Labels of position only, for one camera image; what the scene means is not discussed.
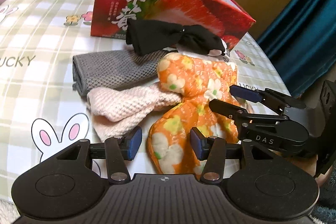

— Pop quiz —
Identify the black fabric piece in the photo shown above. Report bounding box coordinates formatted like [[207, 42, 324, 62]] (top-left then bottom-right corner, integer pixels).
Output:
[[126, 19, 224, 56]]

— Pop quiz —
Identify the checkered bunny tablecloth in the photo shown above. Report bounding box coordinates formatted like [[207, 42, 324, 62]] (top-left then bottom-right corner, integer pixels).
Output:
[[0, 0, 292, 224]]

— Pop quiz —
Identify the grey knitted cloth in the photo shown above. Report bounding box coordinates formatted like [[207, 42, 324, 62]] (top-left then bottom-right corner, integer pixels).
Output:
[[72, 50, 169, 97]]

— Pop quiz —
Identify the orange floral plush toy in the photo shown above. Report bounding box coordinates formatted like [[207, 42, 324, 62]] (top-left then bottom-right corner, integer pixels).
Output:
[[147, 52, 239, 176]]

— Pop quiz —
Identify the pink knitted cloth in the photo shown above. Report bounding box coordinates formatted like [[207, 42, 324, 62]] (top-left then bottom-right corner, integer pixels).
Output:
[[87, 83, 182, 141]]

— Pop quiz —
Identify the teal curtain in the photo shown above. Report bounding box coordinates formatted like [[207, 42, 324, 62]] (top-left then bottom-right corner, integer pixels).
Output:
[[257, 0, 335, 97]]

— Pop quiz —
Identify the red strawberry cardboard box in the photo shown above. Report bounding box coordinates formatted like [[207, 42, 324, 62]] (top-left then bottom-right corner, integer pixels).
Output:
[[91, 0, 255, 50]]

